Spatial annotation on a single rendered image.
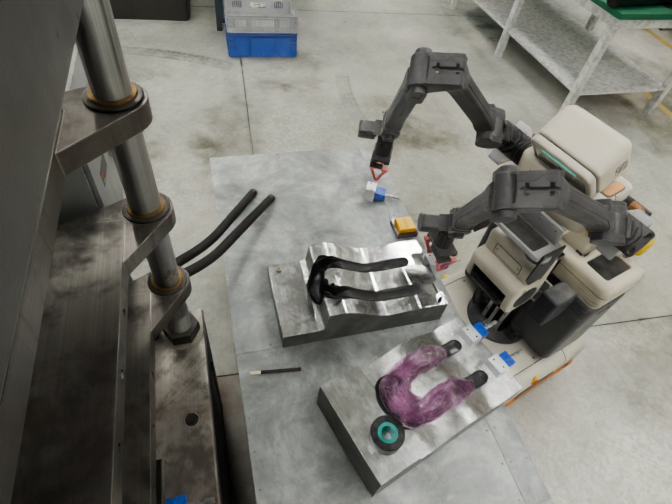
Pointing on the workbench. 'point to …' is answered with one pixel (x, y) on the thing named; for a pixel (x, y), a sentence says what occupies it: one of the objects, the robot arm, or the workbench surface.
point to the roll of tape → (383, 437)
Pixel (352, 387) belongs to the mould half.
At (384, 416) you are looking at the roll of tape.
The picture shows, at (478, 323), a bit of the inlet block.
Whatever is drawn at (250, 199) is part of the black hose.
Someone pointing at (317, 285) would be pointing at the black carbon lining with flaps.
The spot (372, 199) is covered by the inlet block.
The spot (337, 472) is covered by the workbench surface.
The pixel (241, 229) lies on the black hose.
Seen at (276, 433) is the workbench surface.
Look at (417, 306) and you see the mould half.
